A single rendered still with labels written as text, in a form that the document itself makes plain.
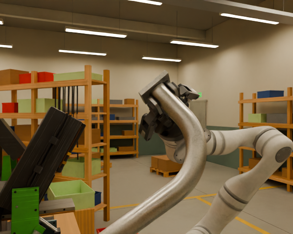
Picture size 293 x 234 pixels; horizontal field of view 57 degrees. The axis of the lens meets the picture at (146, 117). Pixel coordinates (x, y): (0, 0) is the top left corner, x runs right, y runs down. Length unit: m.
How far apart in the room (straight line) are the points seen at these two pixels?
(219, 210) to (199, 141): 0.59
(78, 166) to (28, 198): 2.62
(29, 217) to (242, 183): 0.95
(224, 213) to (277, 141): 0.29
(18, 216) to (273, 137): 1.11
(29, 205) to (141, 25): 8.11
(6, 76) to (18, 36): 5.44
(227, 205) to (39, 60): 9.76
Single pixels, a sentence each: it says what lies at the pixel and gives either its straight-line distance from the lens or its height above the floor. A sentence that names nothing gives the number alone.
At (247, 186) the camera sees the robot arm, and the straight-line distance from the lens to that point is 0.90.
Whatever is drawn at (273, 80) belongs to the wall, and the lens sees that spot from 7.57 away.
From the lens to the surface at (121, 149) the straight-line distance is 10.16.
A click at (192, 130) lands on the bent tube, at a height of 1.59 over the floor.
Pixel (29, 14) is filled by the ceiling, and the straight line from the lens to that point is 8.57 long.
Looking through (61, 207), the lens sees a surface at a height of 1.13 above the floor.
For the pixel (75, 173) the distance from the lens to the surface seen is 4.06.
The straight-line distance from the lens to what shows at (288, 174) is 6.54.
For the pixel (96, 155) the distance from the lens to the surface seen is 8.58.
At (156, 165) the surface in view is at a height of 0.21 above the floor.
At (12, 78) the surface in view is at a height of 2.24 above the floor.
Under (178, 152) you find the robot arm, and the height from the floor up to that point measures 1.53.
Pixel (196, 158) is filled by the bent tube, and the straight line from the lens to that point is 0.38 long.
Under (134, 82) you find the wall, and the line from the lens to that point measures 10.86.
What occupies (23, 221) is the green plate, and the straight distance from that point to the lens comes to 1.42.
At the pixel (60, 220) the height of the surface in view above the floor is 0.90.
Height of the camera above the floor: 1.61
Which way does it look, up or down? level
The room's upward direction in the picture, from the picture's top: straight up
